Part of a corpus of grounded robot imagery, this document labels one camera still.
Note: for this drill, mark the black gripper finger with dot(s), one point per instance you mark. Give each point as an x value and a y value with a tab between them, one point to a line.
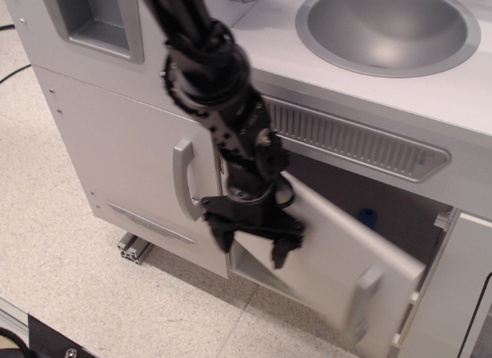
223	231
282	247

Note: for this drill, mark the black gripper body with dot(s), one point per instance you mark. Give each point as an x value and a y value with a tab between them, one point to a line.
264	216

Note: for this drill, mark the white cabinet door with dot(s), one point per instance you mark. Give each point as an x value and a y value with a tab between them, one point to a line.
335	251

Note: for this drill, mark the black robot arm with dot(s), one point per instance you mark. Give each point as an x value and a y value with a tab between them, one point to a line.
207	75

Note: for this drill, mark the aluminium extrusion under cabinet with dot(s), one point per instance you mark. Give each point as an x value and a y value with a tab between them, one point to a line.
134	248

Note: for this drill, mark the white toy kitchen cabinet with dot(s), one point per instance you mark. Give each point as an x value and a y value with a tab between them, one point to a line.
98	63

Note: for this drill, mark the upper metal door hinge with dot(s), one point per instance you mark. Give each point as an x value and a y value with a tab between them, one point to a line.
222	167

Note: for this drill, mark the silver emblem on fridge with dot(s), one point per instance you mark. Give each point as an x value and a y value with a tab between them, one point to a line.
150	225

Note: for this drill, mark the grey vent panel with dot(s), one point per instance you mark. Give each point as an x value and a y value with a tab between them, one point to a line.
348	140

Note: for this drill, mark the silver sink bowl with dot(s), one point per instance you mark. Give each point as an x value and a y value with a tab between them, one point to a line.
389	38

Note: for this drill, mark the blue handled toy ladle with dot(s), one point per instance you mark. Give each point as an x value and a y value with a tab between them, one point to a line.
368	217

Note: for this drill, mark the grey fridge door handle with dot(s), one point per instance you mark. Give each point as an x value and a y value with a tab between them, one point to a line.
182	157

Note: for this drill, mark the grey cabinet door handle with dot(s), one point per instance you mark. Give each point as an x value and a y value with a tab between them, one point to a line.
365	287

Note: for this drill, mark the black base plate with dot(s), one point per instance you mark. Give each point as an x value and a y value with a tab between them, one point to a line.
44	341

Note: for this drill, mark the aluminium extrusion rail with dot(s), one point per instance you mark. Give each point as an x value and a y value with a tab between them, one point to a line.
14	319

